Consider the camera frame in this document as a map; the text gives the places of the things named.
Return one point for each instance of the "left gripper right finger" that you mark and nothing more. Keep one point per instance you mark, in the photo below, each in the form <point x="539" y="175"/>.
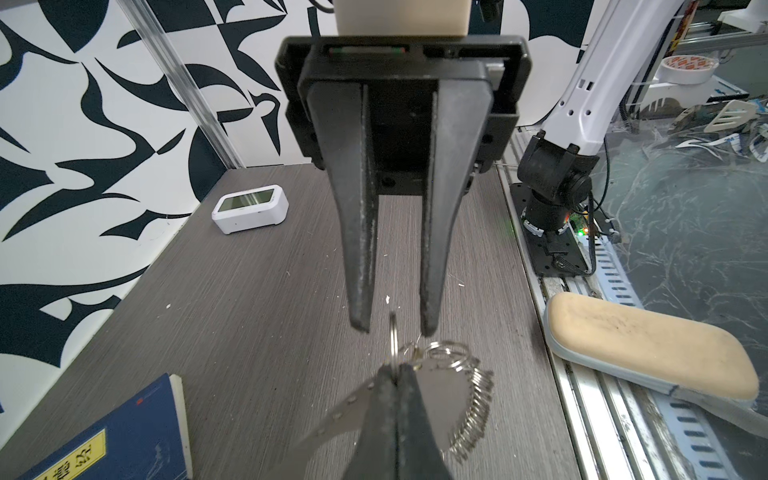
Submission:
<point x="459" y="116"/>

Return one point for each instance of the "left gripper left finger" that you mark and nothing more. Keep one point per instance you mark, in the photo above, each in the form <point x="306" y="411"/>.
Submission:
<point x="341" y="116"/>

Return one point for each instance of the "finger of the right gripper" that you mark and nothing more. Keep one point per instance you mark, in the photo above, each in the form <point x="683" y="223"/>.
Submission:
<point x="418" y="456"/>
<point x="375" y="456"/>

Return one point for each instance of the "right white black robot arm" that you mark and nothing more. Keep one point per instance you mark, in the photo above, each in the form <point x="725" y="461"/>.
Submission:
<point x="558" y="160"/>

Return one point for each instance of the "white digital clock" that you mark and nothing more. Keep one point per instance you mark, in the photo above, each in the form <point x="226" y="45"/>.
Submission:
<point x="251" y="209"/>

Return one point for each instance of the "red white tape roll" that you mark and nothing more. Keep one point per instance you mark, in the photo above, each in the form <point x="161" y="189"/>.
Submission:
<point x="686" y="69"/>

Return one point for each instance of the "blue book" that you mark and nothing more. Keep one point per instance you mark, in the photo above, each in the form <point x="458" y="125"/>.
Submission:
<point x="147" y="437"/>

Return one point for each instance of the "beige pencil case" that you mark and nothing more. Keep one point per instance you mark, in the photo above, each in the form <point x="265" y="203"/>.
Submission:
<point x="684" y="359"/>

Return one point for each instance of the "white spatula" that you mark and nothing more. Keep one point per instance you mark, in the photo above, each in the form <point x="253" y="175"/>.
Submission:
<point x="735" y="114"/>

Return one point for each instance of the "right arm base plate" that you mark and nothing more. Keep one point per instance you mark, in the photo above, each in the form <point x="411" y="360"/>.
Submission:
<point x="553" y="246"/>

